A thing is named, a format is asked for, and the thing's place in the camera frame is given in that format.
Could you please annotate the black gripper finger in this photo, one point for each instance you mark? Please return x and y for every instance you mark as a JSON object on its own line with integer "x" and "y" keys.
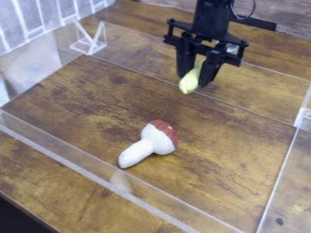
{"x": 210, "y": 67}
{"x": 186, "y": 58}

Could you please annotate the clear acrylic triangle bracket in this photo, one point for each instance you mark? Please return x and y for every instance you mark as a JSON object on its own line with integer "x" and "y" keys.
{"x": 87, "y": 44}

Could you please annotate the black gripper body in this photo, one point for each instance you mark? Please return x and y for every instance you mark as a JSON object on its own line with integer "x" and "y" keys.
{"x": 204, "y": 41}

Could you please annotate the black strip on table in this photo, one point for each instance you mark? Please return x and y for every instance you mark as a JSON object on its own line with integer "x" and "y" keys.
{"x": 261, "y": 23}

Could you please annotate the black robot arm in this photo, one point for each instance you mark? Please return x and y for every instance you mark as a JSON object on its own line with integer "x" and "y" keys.
{"x": 215, "y": 13}

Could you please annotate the white red toy mushroom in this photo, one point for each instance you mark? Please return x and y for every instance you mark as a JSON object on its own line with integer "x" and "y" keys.
{"x": 159, "y": 139}

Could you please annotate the clear acrylic enclosure wall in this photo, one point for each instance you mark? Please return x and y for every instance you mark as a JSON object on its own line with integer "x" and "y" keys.
{"x": 238, "y": 176}

